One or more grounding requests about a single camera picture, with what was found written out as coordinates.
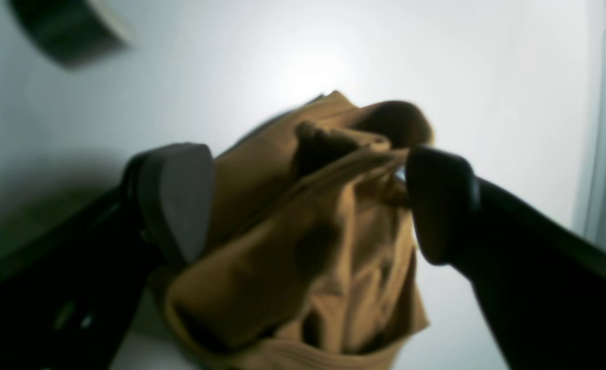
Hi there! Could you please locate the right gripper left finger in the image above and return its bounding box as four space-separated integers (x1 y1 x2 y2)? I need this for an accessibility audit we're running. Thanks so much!
0 143 214 369

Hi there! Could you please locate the brown T-shirt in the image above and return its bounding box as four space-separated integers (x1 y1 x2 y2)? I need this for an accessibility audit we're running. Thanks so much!
152 91 433 369

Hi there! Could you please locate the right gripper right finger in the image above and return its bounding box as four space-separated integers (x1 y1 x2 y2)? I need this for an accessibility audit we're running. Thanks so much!
405 145 606 369

